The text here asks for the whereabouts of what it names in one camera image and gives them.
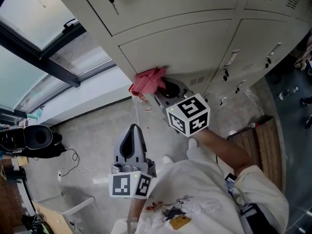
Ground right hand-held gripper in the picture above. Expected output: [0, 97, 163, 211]
[151, 78, 211, 138]

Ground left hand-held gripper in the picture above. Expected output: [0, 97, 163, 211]
[108, 124, 157, 200]

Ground pink cloth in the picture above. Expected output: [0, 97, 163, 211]
[133, 66, 169, 97]

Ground grey metal locker door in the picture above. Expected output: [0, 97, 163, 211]
[118, 19, 232, 89]

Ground person's right forearm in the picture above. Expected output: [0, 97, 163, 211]
[190, 128, 253, 175]

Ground person's left forearm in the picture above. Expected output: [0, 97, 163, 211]
[126, 196, 147, 225]

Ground person's right white shoe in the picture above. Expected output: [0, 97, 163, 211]
[187, 137, 198, 152]

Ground person's white trousers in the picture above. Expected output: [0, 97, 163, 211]
[165, 146, 217, 165]

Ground person's white printed shirt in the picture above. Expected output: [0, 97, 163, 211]
[111, 158, 290, 234]

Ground grey metal locker unit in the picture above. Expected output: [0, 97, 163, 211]
[48, 0, 312, 107]

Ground black armband phone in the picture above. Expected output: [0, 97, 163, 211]
[224, 172, 237, 195]

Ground wooden slat pallet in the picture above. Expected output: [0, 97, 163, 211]
[226, 116, 286, 195]

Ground green plastic bottle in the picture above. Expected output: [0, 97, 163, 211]
[279, 86, 299, 101]

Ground black green bag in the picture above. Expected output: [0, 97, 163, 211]
[23, 213, 53, 234]

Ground pile of hanging clothes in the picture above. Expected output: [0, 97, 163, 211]
[290, 29, 312, 70]

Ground white cable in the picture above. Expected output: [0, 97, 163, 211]
[133, 98, 141, 126]
[243, 90, 265, 118]
[62, 166, 113, 174]

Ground grey metal locker handle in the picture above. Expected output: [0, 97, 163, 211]
[267, 42, 283, 58]
[223, 49, 241, 67]

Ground dark window frame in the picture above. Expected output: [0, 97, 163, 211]
[0, 17, 117, 118]

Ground black shoulder strap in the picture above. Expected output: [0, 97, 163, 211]
[240, 203, 271, 234]

